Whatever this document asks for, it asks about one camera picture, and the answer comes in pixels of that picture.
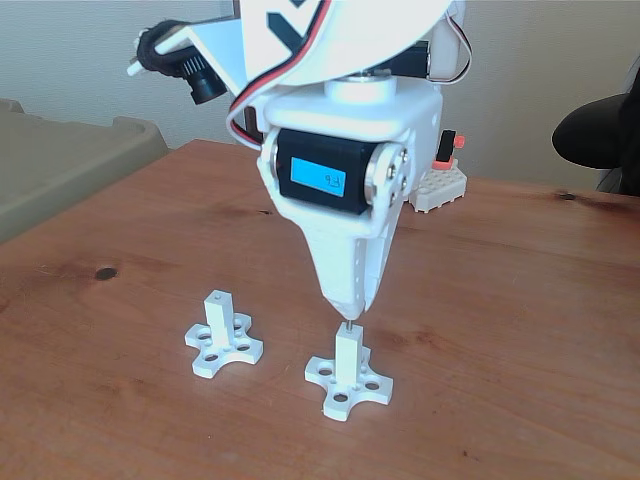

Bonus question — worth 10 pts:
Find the orange and black clamp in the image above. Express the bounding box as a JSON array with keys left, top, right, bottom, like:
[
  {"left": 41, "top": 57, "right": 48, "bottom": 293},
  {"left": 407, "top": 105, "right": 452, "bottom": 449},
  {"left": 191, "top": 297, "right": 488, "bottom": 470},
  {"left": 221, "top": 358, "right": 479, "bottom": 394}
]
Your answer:
[{"left": 438, "top": 128, "right": 467, "bottom": 174}]

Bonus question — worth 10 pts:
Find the black chair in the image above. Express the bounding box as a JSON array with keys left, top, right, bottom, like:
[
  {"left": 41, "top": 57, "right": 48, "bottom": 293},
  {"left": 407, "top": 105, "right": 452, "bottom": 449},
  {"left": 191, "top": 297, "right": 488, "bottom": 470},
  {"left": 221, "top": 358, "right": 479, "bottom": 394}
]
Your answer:
[{"left": 552, "top": 92, "right": 640, "bottom": 194}]

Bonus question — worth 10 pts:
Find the beige plastic bin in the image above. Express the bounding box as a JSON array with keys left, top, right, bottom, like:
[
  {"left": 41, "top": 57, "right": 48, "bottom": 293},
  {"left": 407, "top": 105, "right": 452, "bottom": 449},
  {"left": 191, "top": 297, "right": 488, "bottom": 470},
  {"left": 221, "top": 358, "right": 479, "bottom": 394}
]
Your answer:
[{"left": 0, "top": 97, "right": 170, "bottom": 246}]

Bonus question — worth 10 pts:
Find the white studded base plate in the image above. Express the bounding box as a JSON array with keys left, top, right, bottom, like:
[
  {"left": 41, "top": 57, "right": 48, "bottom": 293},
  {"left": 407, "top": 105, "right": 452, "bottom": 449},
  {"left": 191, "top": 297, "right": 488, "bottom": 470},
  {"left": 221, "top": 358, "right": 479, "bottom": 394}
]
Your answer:
[{"left": 407, "top": 162, "right": 469, "bottom": 215}]

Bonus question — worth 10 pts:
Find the white cross-base post stand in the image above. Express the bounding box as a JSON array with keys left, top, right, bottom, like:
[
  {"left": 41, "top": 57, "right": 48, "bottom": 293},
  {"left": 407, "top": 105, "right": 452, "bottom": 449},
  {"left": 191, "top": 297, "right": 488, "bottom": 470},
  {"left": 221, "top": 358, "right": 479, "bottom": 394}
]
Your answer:
[
  {"left": 183, "top": 289, "right": 265, "bottom": 380},
  {"left": 303, "top": 322, "right": 395, "bottom": 421}
]

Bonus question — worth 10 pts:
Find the red white servo cable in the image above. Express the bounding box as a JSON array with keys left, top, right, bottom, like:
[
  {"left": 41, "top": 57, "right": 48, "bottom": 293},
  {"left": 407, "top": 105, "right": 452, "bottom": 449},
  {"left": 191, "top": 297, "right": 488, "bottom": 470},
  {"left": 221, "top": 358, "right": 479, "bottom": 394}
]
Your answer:
[
  {"left": 224, "top": 0, "right": 341, "bottom": 151},
  {"left": 438, "top": 12, "right": 475, "bottom": 86}
]

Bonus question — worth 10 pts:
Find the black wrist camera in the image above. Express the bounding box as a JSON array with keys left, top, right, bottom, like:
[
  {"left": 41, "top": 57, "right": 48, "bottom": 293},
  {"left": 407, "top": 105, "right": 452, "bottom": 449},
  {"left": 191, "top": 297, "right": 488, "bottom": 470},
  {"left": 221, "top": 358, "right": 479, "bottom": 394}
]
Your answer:
[{"left": 177, "top": 53, "right": 226, "bottom": 107}]

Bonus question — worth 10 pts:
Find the white camera bracket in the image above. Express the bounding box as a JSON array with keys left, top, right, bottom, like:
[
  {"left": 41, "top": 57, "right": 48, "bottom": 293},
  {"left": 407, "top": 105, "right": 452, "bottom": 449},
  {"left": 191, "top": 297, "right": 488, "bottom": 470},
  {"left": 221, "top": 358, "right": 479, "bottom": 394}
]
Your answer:
[{"left": 126, "top": 18, "right": 251, "bottom": 99}]

